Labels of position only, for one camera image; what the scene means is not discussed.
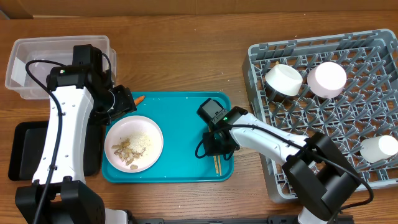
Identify teal serving tray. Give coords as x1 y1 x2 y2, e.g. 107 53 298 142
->
102 91 234 184

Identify clear plastic bin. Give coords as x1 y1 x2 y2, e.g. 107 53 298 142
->
4 35 118 100

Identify pink plate with food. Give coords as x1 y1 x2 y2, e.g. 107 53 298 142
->
104 115 164 173

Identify white bowl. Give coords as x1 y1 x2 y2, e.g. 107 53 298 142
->
265 64 303 96

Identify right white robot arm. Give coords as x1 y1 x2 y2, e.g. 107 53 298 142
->
197 98 361 223

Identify grey dishwasher rack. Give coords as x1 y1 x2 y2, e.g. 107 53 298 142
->
242 29 397 189

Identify black tray bin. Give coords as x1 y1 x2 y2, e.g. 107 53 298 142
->
8 121 104 181

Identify wooden chopstick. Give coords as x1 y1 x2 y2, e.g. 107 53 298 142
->
216 155 222 176
213 156 220 174

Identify white paper cup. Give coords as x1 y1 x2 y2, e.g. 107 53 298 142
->
360 135 397 163

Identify orange carrot piece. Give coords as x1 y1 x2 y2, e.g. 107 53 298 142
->
134 95 146 106

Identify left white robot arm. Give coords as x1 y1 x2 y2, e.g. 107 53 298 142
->
15 44 136 223

